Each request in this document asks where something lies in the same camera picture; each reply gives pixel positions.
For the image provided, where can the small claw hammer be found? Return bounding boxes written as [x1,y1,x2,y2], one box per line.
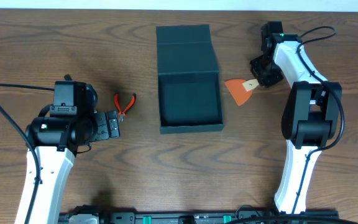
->
[64,74,72,81]

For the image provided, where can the red handled cutting pliers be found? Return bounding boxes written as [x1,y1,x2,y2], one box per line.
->
[113,92,137,124]

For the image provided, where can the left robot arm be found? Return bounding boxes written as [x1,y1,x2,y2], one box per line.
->
[15,81,120,223]

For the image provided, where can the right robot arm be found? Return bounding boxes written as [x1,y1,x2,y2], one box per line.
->
[250,21,345,215]

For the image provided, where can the dark green open box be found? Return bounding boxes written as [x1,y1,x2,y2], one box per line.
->
[156,24,224,134]

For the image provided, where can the orange scraper wooden handle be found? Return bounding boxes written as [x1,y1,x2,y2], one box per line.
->
[224,78,259,106]

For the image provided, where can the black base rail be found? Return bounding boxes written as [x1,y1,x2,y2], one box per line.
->
[57,205,340,224]

